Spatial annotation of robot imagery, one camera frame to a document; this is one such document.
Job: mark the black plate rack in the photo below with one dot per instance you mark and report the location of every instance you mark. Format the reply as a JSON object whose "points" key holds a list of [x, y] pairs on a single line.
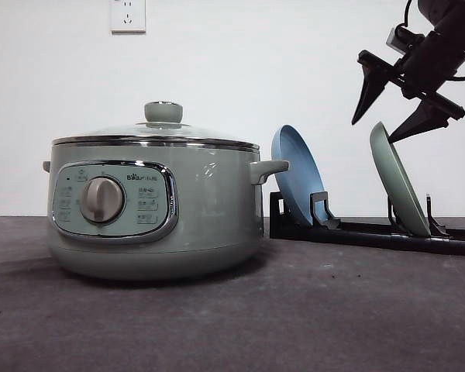
{"points": [[323, 226]]}

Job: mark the white wall socket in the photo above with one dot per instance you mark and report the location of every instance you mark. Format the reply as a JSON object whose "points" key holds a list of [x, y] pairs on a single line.
{"points": [[127, 18]]}

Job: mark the green electric steamer pot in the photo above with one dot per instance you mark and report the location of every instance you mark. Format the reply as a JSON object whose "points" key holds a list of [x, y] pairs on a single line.
{"points": [[156, 210]]}

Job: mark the green plate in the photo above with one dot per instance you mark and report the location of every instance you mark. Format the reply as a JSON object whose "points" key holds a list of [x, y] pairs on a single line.
{"points": [[395, 183]]}

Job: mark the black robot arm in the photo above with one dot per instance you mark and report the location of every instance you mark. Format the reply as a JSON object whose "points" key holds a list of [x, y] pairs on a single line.
{"points": [[448, 18]]}

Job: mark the blue plate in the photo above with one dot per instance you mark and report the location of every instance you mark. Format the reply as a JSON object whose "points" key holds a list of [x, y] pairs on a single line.
{"points": [[302, 178]]}

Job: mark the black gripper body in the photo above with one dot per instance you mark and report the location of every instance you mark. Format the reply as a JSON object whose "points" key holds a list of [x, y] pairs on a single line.
{"points": [[429, 66]]}

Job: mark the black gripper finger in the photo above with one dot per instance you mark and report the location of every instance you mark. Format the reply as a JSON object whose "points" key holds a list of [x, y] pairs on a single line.
{"points": [[377, 74], [435, 112]]}

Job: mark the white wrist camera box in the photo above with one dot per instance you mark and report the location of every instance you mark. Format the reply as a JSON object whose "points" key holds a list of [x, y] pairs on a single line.
{"points": [[404, 40]]}

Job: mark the glass steamer lid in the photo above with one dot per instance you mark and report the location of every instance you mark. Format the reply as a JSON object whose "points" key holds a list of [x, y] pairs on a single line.
{"points": [[163, 128]]}

